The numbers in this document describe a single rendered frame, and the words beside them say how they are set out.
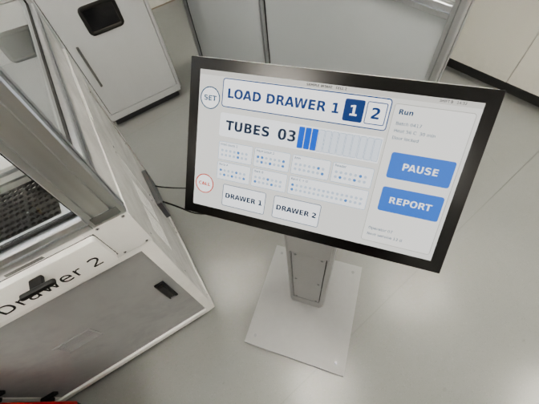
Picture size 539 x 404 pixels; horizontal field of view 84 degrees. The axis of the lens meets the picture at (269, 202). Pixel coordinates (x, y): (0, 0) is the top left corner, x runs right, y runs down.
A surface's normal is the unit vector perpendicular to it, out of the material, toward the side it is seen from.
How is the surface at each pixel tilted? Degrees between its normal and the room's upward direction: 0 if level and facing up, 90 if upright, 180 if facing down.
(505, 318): 0
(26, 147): 90
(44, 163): 90
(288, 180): 50
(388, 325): 0
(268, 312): 5
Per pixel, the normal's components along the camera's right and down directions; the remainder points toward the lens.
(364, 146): -0.29, 0.27
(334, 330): 0.00, -0.52
